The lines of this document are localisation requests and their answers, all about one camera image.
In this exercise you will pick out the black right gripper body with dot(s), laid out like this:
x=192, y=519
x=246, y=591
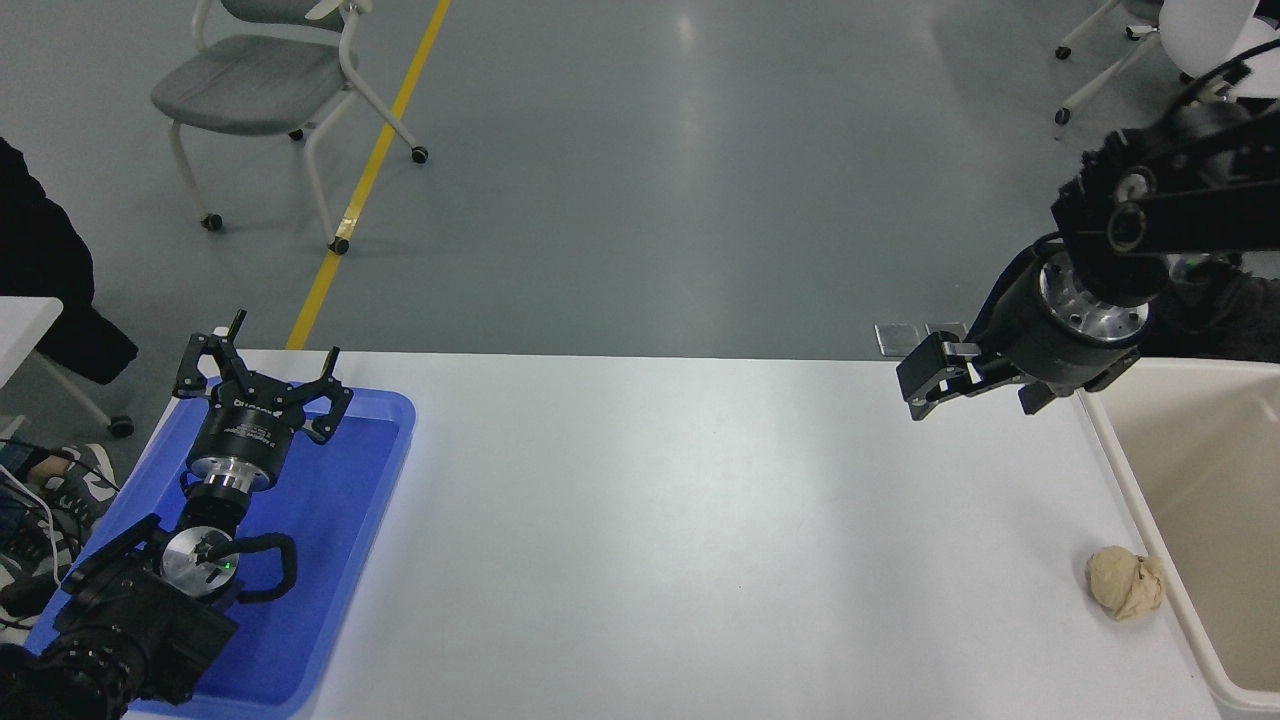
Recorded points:
x=1030, y=335

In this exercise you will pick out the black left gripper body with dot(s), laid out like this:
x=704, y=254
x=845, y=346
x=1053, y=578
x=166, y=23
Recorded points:
x=245, y=425

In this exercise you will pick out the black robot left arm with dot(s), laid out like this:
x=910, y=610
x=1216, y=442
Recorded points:
x=130, y=620

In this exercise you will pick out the silver floor plate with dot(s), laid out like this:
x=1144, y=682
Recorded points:
x=895, y=338
x=945, y=328

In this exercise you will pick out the blue plastic tray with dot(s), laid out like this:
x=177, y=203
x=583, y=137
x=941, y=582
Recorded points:
x=330, y=520

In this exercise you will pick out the person's shoe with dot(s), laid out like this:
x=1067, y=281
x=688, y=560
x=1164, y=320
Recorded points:
x=88, y=485

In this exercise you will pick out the person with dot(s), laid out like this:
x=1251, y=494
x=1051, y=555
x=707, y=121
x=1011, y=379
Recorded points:
x=40, y=260
x=1230, y=320

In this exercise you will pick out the crumpled tan paper ball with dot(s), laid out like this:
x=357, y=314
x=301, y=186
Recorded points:
x=1125, y=585

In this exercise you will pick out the large pale bin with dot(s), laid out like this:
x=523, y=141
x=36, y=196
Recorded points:
x=1220, y=500

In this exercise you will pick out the grey chair on castors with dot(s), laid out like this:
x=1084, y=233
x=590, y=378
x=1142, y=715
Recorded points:
x=250, y=85

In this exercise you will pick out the white chair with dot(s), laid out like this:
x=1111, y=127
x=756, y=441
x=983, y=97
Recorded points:
x=1200, y=30

